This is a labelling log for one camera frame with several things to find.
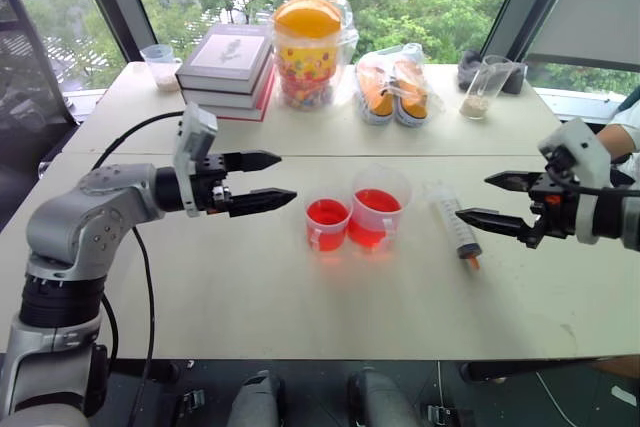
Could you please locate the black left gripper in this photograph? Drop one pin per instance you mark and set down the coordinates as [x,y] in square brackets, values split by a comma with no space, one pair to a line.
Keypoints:
[207,182]

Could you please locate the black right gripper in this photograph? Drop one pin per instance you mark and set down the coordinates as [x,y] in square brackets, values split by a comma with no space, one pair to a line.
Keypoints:
[555,207]

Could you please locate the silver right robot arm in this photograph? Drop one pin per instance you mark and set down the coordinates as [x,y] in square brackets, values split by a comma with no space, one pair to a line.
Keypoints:
[616,218]

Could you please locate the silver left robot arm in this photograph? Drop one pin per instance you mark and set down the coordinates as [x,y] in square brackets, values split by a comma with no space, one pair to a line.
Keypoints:
[75,232]

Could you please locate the clear plastic syringe orange tip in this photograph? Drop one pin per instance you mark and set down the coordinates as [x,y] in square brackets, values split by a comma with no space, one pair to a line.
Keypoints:
[456,219]

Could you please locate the small cup red liquid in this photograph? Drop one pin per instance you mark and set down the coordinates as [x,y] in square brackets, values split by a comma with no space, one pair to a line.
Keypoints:
[327,224]

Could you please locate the large cup red liquid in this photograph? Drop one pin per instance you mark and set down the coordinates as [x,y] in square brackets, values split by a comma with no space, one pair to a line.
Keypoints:
[376,217]

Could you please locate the clear measuring cup with grains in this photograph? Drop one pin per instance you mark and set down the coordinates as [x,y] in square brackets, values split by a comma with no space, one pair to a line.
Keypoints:
[162,67]

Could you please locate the red cover book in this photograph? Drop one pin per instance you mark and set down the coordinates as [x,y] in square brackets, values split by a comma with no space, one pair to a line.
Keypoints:
[250,112]

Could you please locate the white-paged dark cover book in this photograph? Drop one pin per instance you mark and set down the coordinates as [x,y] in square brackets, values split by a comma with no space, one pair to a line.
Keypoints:
[225,98]

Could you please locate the tall glass with sand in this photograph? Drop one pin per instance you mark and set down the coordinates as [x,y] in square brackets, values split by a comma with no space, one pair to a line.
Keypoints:
[480,92]

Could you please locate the dark grey cloth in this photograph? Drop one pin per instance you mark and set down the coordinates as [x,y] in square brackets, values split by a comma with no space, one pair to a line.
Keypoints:
[515,79]

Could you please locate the orange shoes in bag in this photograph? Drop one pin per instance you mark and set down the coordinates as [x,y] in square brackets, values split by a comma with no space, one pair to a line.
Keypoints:
[435,97]

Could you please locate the grey hardcover book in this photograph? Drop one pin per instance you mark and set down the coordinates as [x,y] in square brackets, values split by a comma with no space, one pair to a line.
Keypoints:
[227,59]

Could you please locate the candy jar with orange lid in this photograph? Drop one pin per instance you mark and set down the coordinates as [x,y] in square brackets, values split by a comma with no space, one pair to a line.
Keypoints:
[306,57]

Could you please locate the person in white shirt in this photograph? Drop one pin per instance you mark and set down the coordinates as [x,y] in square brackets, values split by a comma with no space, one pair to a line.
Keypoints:
[622,137]

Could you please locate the orange canvas shoe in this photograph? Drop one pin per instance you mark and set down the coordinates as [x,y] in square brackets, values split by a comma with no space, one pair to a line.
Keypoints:
[376,94]
[412,94]

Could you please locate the clear plastic bag around jar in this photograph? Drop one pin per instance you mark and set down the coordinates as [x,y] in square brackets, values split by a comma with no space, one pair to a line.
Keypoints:
[350,37]

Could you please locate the grey roller blind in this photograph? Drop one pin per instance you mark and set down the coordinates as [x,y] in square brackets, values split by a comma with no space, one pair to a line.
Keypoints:
[590,2]

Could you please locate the dark rounded grey shape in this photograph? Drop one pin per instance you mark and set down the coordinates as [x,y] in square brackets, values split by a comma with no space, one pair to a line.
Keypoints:
[255,399]
[382,399]

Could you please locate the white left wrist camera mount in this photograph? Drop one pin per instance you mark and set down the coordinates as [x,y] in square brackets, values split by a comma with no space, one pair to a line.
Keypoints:
[197,129]

